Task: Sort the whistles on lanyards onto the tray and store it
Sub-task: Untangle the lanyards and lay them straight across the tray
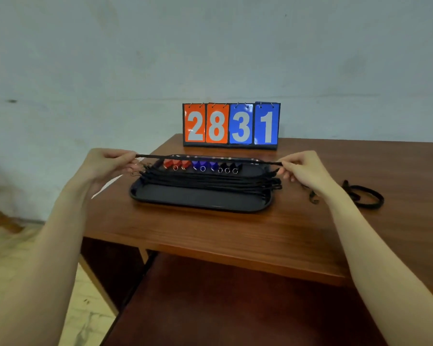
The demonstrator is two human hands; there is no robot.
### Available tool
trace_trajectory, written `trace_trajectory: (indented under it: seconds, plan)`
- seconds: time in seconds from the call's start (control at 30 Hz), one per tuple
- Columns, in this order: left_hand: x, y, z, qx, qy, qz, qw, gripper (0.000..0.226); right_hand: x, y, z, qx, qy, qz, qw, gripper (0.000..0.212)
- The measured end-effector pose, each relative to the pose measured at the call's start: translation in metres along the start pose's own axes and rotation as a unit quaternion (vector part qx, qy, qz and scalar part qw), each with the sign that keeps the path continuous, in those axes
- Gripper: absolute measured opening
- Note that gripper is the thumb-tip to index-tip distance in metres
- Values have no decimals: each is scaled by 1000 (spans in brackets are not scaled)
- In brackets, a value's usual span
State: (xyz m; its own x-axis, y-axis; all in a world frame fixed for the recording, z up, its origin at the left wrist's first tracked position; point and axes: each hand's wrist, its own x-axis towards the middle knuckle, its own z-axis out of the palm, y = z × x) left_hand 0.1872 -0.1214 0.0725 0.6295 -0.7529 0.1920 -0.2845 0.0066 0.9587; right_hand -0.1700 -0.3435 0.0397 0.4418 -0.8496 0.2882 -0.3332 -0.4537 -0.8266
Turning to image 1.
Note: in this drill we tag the person's right hand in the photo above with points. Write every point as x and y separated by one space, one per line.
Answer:
306 172

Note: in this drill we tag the person's left forearm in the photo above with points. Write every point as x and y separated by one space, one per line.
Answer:
39 270

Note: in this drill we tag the wooden desk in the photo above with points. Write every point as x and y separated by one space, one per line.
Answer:
238 306

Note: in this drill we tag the brown wooden chair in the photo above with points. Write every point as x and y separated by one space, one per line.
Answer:
0 219

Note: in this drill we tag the orange and blue flip scoreboard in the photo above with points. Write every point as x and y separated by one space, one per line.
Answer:
231 124

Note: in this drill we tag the person's right forearm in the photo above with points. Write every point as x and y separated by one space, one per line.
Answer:
382 270

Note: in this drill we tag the black plastic tray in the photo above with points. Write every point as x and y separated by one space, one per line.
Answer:
202 199

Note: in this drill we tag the person's left hand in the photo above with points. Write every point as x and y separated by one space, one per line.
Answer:
101 167

